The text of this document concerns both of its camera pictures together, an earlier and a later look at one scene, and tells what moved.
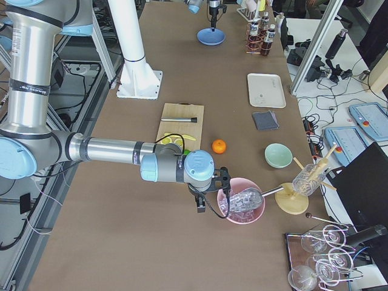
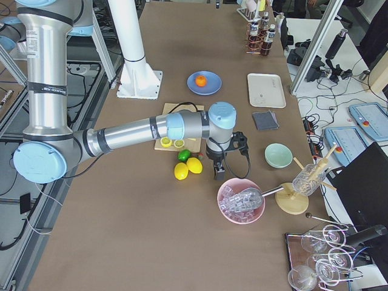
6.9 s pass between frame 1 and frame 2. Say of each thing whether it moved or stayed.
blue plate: moved
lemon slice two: stayed
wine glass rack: stayed
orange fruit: moved
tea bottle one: stayed
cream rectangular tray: stayed
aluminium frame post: stayed
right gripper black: moved
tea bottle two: stayed
